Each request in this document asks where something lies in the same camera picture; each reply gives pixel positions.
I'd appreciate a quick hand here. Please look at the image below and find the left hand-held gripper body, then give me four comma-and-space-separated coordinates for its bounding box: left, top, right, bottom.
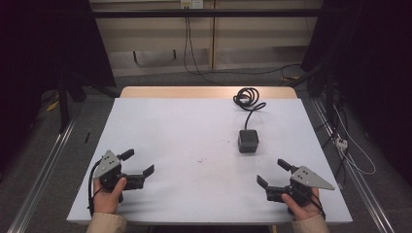
92, 150, 146, 195

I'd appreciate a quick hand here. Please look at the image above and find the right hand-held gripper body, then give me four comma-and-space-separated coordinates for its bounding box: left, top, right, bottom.
265, 165, 336, 207

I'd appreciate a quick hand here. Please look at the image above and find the person's right hand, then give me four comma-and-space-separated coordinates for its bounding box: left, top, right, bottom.
281, 187, 325, 222

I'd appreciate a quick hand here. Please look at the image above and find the person's left hand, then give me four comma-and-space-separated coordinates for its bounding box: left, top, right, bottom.
92, 177, 128, 216

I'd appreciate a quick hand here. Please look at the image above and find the black power adapter block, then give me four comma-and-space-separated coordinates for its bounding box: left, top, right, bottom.
237, 129, 260, 154

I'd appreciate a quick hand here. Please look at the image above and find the white table mat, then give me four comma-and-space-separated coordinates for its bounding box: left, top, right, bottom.
66, 97, 354, 226

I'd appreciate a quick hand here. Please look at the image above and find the white power plug block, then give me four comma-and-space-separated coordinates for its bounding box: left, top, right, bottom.
335, 136, 349, 151

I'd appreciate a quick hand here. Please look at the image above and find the black metal stand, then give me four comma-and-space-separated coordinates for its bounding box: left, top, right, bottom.
56, 64, 86, 134

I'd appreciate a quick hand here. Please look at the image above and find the yellow floor tape strip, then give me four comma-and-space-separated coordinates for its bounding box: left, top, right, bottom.
46, 99, 61, 113

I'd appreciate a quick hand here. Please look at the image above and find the wooden table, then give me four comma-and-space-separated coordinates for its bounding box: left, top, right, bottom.
120, 85, 298, 100

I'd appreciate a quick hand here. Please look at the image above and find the black curtain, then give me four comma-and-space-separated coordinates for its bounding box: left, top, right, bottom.
0, 0, 117, 176
300, 0, 412, 187

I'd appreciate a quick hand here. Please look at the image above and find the black horizontal bar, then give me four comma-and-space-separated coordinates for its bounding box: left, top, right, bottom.
91, 8, 325, 18

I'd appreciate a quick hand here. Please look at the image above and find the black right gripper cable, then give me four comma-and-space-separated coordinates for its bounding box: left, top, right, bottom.
309, 190, 326, 221

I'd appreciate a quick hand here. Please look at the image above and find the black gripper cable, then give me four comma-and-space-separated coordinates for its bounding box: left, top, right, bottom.
309, 190, 326, 221
86, 158, 103, 217

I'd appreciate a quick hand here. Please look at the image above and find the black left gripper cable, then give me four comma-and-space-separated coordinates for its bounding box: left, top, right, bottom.
86, 158, 103, 217

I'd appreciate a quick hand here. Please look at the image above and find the aluminium floor rail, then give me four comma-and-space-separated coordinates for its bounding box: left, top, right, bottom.
310, 96, 396, 233
6, 116, 79, 233

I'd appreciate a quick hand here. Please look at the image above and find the white floor cable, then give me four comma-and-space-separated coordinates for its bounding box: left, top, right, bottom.
332, 104, 377, 177

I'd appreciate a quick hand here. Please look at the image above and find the black coiled adapter cable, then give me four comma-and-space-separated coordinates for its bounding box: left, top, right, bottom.
232, 86, 267, 131

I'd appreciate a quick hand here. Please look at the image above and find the black hanging wall cable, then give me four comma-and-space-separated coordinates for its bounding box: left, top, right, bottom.
183, 8, 224, 86

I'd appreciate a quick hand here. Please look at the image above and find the wooden vertical post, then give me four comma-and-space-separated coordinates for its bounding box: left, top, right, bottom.
208, 0, 218, 71

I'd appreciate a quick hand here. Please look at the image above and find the white wall socket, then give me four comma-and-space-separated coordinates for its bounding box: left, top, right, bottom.
180, 0, 204, 10

